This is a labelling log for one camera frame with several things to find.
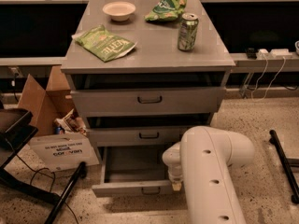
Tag grey drawer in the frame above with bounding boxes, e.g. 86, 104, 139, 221
88, 113, 212, 147
71, 72, 225, 117
92, 145, 173, 197

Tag green chip bag flat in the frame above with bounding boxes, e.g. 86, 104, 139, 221
72, 24, 135, 63

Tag grey middle drawer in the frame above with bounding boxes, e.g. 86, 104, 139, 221
88, 113, 212, 147

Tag black stand leg right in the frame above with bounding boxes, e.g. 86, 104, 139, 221
269, 130, 299, 204

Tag green crumpled chip bag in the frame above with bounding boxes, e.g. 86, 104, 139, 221
145, 0, 187, 21

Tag green soda can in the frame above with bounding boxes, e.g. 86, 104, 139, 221
178, 13, 199, 51

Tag brown cardboard box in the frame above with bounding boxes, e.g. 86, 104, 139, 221
18, 65, 85, 136

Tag white bowl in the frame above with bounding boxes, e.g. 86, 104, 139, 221
103, 2, 135, 21

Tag black stand left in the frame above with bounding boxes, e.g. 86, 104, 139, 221
0, 108, 86, 224

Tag grey drawer cabinet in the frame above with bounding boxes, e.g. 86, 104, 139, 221
62, 0, 235, 133

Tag grey bottom drawer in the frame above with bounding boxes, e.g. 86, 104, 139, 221
92, 145, 173, 197

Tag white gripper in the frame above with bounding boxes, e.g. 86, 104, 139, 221
163, 142, 183, 191

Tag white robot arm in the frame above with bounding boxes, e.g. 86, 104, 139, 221
163, 126, 254, 224

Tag grey top drawer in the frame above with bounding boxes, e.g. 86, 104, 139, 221
71, 72, 225, 117

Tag white cable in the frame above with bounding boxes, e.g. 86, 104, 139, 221
250, 54, 287, 102

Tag white power adapter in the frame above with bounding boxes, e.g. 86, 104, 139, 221
257, 49, 292, 59

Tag black small adapter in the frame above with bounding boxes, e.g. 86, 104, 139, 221
246, 48, 257, 59

